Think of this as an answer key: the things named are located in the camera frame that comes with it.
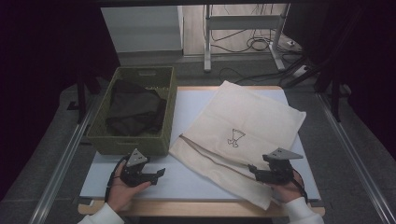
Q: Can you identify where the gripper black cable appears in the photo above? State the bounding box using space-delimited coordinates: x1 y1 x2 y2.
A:
290 167 309 204
104 155 129 203

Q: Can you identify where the black curtain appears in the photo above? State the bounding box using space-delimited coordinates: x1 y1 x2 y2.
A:
0 0 120 200
284 0 396 161

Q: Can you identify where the cream mesh laundry bag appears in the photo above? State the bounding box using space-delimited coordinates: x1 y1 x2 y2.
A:
168 79 307 211

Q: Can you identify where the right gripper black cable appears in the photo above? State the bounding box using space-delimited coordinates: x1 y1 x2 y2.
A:
290 167 309 204

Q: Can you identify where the aluminium rail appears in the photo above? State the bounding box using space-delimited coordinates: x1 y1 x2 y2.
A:
316 91 396 224
29 92 104 224

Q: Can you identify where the person's left hand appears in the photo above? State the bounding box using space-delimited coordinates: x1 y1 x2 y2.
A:
106 169 152 214

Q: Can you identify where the person's right hand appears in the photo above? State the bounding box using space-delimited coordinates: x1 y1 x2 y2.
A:
265 169 305 203

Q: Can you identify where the white table mat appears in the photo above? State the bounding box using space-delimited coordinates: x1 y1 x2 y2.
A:
78 88 321 202

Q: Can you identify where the tangle of black floor cables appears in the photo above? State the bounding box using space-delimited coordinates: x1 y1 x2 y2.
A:
209 27 302 54

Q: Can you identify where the green woven basket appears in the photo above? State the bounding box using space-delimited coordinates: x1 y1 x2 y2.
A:
86 65 178 157

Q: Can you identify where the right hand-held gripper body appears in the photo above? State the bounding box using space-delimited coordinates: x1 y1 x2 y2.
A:
258 147 304 185

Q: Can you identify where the dark cloth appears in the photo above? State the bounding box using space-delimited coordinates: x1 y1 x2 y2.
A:
106 78 167 137

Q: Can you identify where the white power strip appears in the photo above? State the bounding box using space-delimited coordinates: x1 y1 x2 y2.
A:
292 64 310 77

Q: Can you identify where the white metal desk frame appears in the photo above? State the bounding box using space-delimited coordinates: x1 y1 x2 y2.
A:
204 3 288 73

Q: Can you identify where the white cabinet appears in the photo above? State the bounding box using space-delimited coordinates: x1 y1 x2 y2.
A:
100 5 184 54

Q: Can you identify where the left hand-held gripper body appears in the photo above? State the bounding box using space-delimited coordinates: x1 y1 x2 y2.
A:
120 147 154 188

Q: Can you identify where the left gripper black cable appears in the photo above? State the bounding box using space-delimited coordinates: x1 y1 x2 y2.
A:
104 155 129 203

